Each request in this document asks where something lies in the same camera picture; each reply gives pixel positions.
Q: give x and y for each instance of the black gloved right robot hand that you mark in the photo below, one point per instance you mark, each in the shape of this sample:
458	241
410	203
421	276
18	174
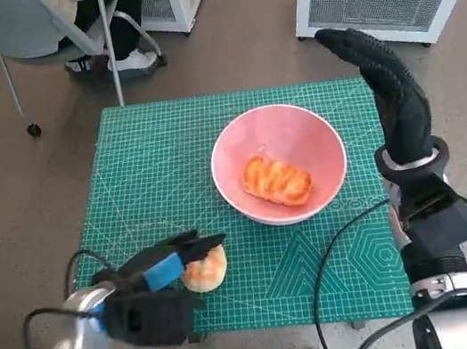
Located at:
403	108

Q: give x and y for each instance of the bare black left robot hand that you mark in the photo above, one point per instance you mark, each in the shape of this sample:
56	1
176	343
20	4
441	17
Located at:
142	269

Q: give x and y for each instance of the round bread bun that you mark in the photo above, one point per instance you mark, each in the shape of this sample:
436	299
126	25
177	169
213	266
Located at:
208	274

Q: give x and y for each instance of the pink bowl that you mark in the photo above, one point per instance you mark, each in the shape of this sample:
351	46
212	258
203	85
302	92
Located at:
275	131

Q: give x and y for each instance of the long braided bread loaf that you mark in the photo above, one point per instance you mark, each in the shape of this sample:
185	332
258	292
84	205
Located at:
275	178

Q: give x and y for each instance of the small dark table clip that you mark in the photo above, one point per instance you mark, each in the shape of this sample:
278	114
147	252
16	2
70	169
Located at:
357	324
197	338

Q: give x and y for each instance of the green cutting mat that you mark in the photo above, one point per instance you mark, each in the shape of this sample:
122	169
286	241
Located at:
148	176

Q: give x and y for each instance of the person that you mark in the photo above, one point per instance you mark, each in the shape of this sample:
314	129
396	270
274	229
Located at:
115	19

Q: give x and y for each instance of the grey chair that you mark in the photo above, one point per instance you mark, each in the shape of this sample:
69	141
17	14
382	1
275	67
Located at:
23	35

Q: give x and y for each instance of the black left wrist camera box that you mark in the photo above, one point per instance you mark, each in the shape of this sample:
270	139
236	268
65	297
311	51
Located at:
150	316

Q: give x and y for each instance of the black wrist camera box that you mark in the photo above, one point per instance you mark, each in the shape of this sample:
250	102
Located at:
441	223
150	316

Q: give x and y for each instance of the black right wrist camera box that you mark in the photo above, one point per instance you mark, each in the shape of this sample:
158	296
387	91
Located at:
441	223

